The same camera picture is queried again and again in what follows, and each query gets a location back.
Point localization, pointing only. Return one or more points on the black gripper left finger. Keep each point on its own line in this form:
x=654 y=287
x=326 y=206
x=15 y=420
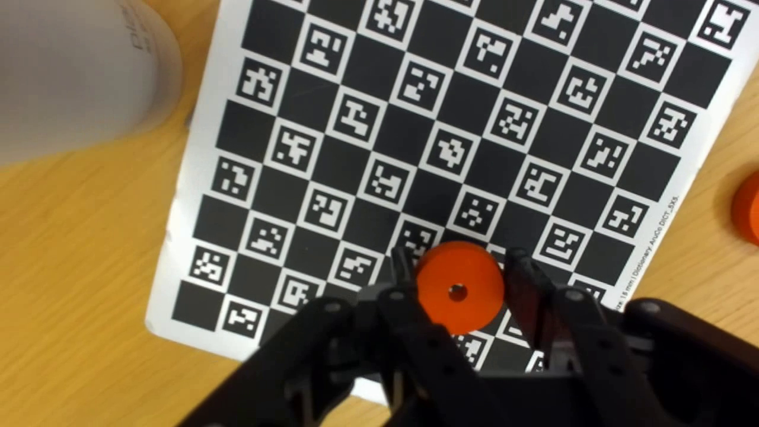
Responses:
x=346 y=364

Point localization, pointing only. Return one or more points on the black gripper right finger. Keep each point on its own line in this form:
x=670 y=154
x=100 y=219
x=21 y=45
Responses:
x=631 y=371

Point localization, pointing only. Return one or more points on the checkered marker board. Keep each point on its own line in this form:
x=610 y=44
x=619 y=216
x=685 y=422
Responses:
x=474 y=102

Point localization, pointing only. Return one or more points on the white paper cup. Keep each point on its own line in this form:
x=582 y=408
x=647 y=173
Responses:
x=71 y=72

